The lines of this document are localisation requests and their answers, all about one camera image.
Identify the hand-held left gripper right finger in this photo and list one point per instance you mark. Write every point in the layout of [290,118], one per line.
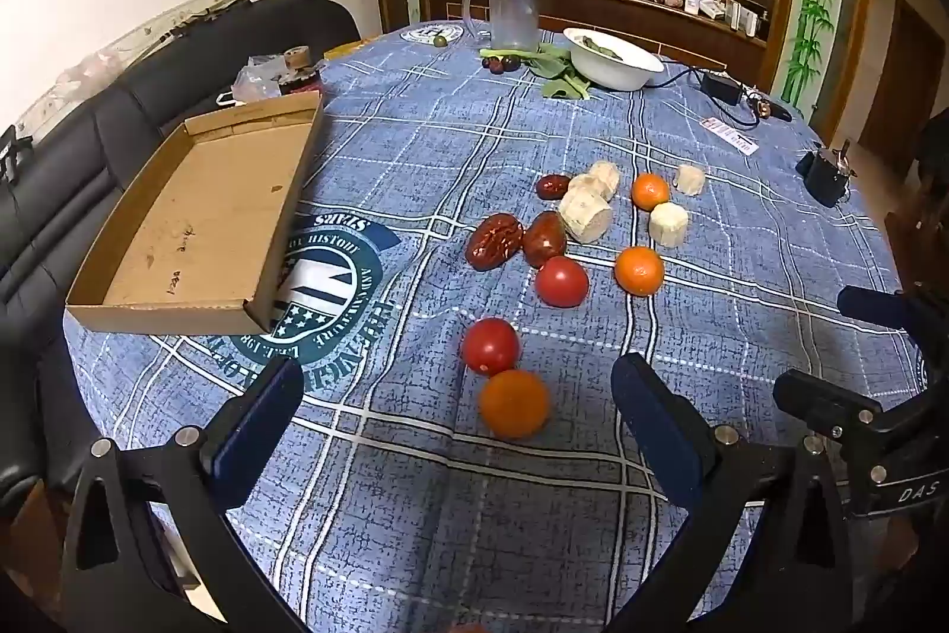
[660,436]

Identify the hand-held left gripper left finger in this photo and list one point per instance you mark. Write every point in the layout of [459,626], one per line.
[252,429]

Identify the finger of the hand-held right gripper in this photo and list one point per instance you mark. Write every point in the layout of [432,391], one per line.
[878,307]
[823,399]

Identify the orange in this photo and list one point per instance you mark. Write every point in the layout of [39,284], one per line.
[639,269]
[650,191]
[514,404]

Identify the red tomato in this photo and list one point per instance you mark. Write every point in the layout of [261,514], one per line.
[489,345]
[561,281]

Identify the peeled sugarcane piece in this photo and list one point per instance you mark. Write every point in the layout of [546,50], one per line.
[689,179]
[582,183]
[668,224]
[586,218]
[608,177]

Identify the shallow cardboard box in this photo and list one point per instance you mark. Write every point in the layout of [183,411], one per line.
[193,218]

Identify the red jujube date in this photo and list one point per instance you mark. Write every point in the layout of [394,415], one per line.
[553,186]
[545,238]
[493,241]

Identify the small black box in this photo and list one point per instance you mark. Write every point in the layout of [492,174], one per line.
[823,179]

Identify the blue plaid tablecloth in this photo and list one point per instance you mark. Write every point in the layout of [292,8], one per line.
[415,492]

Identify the brown and black tool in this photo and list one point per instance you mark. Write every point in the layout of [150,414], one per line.
[767,106]

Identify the white label strip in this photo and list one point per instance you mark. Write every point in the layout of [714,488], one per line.
[728,134]

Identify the brown wooden door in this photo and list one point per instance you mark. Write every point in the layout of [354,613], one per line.
[901,77]

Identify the black power adapter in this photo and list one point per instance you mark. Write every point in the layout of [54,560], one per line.
[721,86]

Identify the black leather sofa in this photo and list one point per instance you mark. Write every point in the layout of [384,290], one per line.
[74,158]

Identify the white bowl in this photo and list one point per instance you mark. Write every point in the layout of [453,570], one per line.
[623,71]

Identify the clear plastic bag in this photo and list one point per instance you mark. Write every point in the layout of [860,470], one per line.
[256,77]

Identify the dark jar with cork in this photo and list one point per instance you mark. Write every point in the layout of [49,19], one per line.
[300,77]

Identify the black clip holder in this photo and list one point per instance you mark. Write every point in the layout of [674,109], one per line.
[11,151]

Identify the green leafy vegetable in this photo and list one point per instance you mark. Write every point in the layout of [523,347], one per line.
[560,75]

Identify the green vegetable in bowl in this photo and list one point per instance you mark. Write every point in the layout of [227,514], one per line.
[595,45]

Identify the small dark red fruit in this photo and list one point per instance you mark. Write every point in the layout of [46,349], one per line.
[511,62]
[493,64]

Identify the clear glass pitcher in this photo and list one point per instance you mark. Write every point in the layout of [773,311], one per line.
[511,10]

